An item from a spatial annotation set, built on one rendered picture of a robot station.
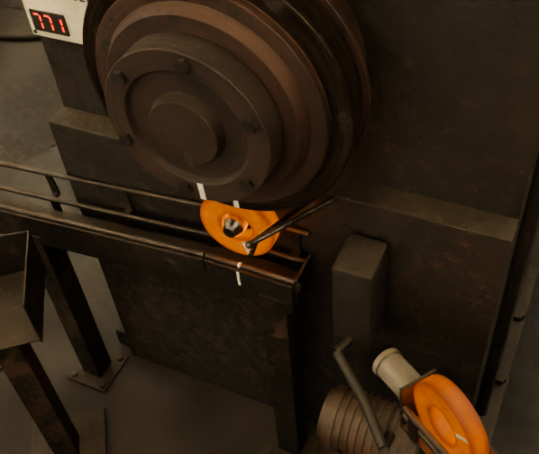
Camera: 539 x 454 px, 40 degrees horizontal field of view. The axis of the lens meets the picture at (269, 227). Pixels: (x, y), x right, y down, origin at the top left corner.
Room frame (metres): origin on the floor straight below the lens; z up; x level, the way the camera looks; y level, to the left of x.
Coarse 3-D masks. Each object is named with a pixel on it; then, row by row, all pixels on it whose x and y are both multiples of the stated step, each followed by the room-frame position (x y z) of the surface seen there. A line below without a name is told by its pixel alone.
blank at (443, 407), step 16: (416, 384) 0.64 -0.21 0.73; (432, 384) 0.61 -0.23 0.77; (448, 384) 0.60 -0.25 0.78; (416, 400) 0.63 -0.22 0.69; (432, 400) 0.60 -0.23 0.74; (448, 400) 0.57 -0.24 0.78; (464, 400) 0.57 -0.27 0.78; (432, 416) 0.60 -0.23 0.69; (448, 416) 0.56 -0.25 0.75; (464, 416) 0.55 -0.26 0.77; (432, 432) 0.59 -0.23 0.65; (448, 432) 0.58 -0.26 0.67; (464, 432) 0.53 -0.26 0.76; (480, 432) 0.53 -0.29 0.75; (448, 448) 0.55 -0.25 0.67; (464, 448) 0.52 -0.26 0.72; (480, 448) 0.51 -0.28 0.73
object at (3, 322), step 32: (0, 256) 1.09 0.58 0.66; (32, 256) 1.06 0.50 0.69; (0, 288) 1.05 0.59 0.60; (32, 288) 0.98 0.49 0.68; (0, 320) 0.97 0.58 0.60; (32, 320) 0.91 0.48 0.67; (0, 352) 0.96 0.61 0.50; (32, 352) 1.01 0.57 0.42; (32, 384) 0.96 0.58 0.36; (32, 416) 0.96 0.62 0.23; (64, 416) 0.99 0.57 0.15; (96, 416) 1.07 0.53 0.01; (32, 448) 1.00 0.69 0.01; (64, 448) 0.96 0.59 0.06; (96, 448) 0.98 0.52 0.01
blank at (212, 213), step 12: (204, 204) 0.99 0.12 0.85; (216, 204) 0.97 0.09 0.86; (204, 216) 0.99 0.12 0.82; (216, 216) 0.98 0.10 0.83; (240, 216) 0.95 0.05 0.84; (252, 216) 0.94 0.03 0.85; (264, 216) 0.93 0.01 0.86; (276, 216) 0.95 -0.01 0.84; (216, 228) 0.98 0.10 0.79; (252, 228) 0.94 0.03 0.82; (264, 228) 0.93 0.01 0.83; (216, 240) 0.98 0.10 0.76; (228, 240) 0.97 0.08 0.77; (240, 240) 0.96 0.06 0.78; (264, 240) 0.93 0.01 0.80; (276, 240) 0.94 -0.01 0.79; (240, 252) 0.96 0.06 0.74; (264, 252) 0.93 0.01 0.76
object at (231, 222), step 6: (228, 216) 0.96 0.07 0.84; (234, 216) 0.95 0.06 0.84; (228, 222) 0.94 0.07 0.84; (234, 222) 0.94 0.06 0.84; (240, 222) 0.94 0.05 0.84; (246, 222) 0.95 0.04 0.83; (228, 228) 0.94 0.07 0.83; (234, 228) 0.94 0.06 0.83; (240, 228) 0.94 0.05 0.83; (228, 234) 0.94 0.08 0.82; (234, 234) 0.93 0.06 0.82; (240, 234) 0.94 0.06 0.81
